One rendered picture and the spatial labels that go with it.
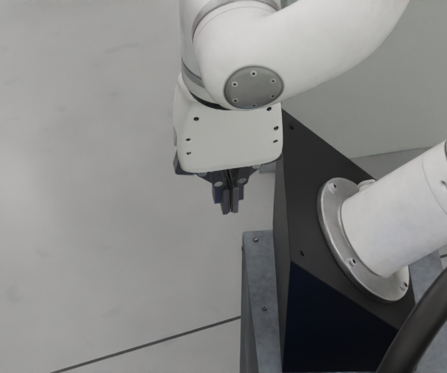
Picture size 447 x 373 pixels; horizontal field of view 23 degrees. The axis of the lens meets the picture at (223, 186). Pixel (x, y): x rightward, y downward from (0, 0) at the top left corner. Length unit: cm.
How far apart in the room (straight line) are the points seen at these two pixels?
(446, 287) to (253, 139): 70
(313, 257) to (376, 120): 165
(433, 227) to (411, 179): 7
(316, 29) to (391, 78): 210
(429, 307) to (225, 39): 53
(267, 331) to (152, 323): 116
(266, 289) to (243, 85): 83
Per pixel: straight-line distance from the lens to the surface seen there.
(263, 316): 160
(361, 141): 305
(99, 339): 271
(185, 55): 93
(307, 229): 140
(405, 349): 32
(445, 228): 141
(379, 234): 143
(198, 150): 100
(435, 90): 299
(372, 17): 84
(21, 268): 287
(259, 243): 168
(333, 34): 82
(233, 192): 107
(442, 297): 31
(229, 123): 98
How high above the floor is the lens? 224
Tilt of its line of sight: 48 degrees down
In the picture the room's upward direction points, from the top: straight up
